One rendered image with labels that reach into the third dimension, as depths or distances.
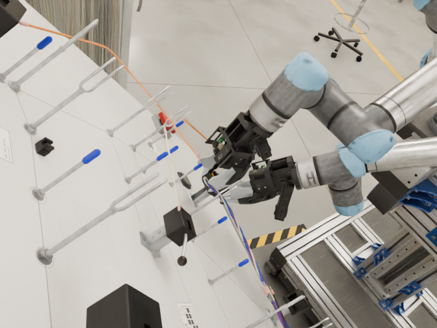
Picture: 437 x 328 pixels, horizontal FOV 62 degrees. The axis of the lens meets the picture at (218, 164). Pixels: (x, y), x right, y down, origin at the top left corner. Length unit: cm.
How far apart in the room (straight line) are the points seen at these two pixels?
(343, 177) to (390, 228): 157
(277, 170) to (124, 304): 68
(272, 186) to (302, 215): 155
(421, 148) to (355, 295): 117
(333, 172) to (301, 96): 27
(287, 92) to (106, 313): 51
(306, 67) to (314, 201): 194
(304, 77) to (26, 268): 52
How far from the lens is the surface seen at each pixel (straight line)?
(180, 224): 53
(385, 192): 144
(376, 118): 75
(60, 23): 136
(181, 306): 57
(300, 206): 248
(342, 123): 74
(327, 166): 90
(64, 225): 44
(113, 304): 29
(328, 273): 204
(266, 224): 230
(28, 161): 46
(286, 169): 91
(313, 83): 69
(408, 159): 105
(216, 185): 81
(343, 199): 96
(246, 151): 75
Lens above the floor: 179
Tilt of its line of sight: 46 degrees down
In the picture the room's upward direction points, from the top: 21 degrees clockwise
